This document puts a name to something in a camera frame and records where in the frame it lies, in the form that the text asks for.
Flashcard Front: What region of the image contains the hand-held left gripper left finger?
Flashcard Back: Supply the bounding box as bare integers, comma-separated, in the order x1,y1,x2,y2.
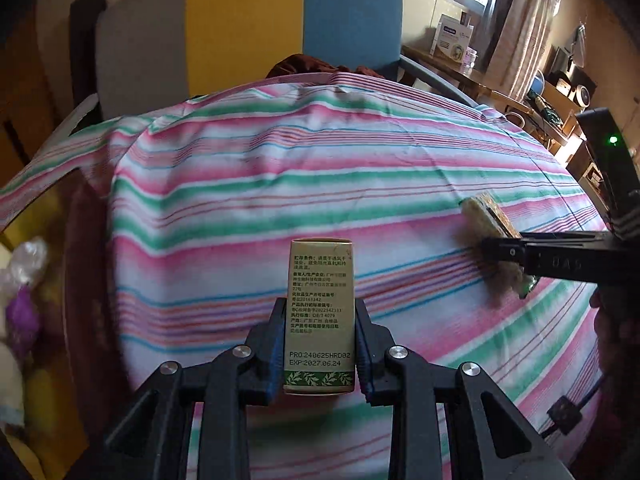
102,297,288,480

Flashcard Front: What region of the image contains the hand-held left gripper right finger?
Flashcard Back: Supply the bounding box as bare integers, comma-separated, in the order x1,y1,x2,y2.
354,299,561,480

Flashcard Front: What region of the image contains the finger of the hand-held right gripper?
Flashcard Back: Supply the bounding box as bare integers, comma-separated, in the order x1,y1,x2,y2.
480,237,640,287
517,231,618,242

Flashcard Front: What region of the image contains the cream printed carton box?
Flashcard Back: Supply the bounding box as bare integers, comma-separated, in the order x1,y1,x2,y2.
282,238,357,395

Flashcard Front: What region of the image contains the grain bar with green wrapper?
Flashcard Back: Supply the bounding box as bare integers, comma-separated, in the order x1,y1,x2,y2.
457,192,543,301

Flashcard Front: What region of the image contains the purple packet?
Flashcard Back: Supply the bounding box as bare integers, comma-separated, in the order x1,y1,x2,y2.
5,285,41,346

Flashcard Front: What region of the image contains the gold square tin box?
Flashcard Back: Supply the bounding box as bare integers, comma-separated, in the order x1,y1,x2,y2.
0,180,133,480

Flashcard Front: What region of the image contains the person's right hand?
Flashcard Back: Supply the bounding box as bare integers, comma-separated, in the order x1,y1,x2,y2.
589,284,640,376

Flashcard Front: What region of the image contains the cardboard box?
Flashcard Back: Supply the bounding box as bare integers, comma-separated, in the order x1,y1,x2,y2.
542,80,581,116

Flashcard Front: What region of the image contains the black speaker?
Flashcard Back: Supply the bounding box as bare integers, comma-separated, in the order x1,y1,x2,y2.
547,45,598,106

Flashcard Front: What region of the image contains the striped tablecloth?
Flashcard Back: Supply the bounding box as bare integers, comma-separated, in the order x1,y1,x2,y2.
0,72,613,480

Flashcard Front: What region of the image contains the pink striped curtain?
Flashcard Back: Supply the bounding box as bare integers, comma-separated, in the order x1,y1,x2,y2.
482,0,563,98

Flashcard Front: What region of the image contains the wooden side desk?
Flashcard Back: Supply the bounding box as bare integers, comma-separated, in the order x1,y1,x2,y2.
400,44,588,161

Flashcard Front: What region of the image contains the white printed box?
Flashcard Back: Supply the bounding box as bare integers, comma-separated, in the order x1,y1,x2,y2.
430,12,476,58

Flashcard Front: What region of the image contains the maroon cloth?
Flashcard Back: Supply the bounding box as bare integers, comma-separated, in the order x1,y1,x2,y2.
265,53,388,81

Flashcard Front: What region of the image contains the grey yellow blue chair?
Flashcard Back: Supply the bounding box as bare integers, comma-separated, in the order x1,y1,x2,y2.
65,0,481,111

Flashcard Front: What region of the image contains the wooden wardrobe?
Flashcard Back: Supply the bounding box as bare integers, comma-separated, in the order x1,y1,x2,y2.
0,10,71,181

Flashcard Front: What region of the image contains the black rolled mat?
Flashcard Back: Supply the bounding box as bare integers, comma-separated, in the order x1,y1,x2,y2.
70,0,108,106

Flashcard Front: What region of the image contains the black cable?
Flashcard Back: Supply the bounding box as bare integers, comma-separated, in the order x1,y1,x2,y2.
542,370,613,436

